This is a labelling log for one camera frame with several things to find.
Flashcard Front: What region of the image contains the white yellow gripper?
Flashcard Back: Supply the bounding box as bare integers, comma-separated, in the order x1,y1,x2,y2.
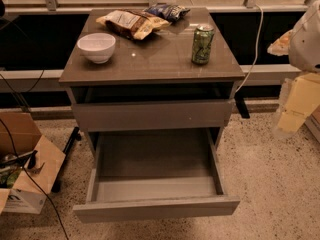
272,73,320,139

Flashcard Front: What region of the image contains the grey drawer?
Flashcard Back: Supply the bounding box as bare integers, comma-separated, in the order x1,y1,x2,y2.
73,128,240,223
72,83,233,132

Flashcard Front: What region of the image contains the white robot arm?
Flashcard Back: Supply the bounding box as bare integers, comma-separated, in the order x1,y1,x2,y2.
267,0,320,139

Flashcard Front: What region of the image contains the grey drawer cabinet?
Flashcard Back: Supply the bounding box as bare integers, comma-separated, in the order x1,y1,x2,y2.
60,8,244,150

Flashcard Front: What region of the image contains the grey top drawer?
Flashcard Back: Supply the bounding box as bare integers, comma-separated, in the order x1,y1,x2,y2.
72,83,233,132

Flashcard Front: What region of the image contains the cardboard box right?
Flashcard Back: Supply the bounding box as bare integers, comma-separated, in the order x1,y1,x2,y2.
305,106,320,143

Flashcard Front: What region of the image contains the black stand leg right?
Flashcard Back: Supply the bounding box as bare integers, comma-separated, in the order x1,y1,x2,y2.
235,93,250,119

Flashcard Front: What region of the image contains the black stand leg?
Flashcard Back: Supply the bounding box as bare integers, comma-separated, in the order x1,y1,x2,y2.
235,93,250,119
51,127,81,193

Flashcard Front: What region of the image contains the green soda can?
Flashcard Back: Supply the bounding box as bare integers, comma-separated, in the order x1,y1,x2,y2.
192,24,214,65

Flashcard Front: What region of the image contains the blue chip bag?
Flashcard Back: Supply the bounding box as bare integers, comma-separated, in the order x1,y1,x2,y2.
145,4,189,22

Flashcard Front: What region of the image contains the brown chip bag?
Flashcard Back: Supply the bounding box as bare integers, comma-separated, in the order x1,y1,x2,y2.
96,10,171,40

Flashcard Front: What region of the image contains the white ceramic bowl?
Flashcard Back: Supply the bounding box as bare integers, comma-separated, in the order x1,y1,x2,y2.
77,33,116,64

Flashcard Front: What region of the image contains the black stand leg left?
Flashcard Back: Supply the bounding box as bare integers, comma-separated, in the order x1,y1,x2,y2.
51,127,81,193

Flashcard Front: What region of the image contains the open cardboard box left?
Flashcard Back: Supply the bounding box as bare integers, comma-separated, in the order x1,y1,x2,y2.
0,112,65,214

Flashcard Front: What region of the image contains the white cable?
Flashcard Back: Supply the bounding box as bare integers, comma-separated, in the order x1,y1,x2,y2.
234,3,265,95

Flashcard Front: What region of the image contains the black cable on floor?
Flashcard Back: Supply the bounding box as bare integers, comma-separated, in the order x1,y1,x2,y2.
0,118,70,240

